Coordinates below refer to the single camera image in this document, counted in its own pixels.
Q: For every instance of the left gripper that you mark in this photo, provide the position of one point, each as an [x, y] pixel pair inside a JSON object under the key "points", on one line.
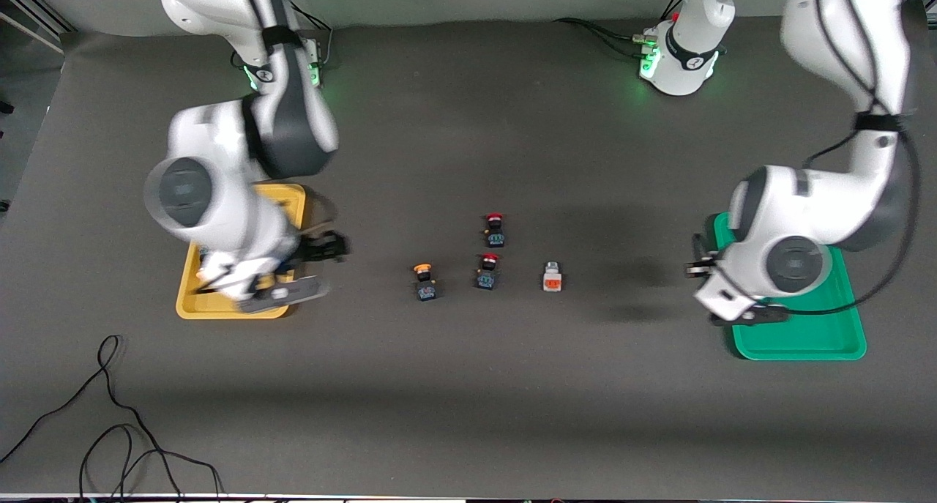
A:
{"points": [[704, 268]]}

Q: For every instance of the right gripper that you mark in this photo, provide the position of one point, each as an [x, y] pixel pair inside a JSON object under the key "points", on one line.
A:
{"points": [[316, 248]]}

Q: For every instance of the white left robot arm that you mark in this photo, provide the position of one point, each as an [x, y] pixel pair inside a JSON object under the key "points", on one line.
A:
{"points": [[794, 261]]}

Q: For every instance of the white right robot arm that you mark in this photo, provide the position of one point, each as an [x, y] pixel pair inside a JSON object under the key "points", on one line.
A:
{"points": [[183, 192]]}

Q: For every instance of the yellow plastic tray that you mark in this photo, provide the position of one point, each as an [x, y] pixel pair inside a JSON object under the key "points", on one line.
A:
{"points": [[289, 203]]}

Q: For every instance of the green plastic tray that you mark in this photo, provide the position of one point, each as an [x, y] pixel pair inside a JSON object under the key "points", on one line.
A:
{"points": [[805, 338]]}

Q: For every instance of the dark grey table mat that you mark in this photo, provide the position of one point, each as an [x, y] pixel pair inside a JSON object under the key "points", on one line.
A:
{"points": [[468, 415]]}

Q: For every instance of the red push button switch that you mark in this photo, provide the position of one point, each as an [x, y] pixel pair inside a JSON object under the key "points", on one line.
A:
{"points": [[487, 279], [496, 237]]}

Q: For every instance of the aluminium frame rail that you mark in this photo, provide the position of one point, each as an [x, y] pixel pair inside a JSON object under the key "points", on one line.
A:
{"points": [[44, 12]]}

